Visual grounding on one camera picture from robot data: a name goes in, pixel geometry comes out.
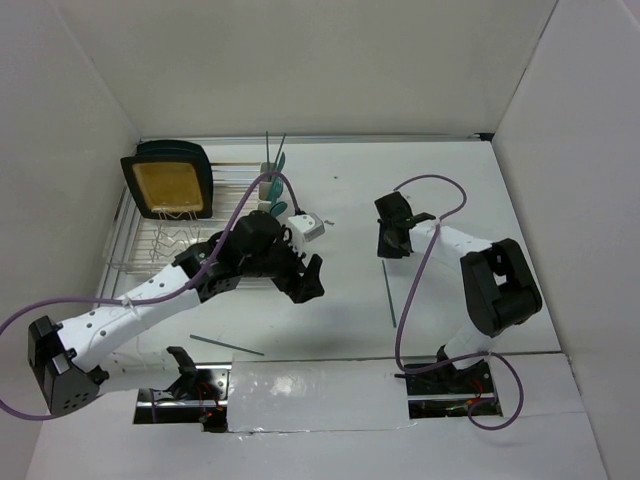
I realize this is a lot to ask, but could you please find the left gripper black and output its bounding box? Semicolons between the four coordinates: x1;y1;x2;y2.
240;225;325;303

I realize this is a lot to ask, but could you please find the teal plastic spoon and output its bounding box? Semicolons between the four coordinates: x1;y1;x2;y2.
269;200;288;218

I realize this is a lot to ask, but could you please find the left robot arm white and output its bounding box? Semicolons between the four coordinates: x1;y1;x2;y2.
28;210;325;416

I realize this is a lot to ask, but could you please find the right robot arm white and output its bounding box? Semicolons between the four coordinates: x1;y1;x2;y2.
374;190;543;392

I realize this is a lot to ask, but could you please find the cream utensil holder near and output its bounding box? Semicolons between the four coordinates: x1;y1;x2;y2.
257;201;272;215

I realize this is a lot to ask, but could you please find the cream utensil holder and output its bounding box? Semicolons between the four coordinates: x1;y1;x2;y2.
258;162;279;201
257;201;272;215

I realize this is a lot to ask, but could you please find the cream utensil holder far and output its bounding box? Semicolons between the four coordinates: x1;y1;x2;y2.
258;162;279;201

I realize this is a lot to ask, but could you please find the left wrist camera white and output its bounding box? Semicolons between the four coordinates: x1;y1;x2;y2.
286;213;325;253

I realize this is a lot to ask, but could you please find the metal wire dish rack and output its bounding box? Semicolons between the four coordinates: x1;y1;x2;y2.
105;160;261;278

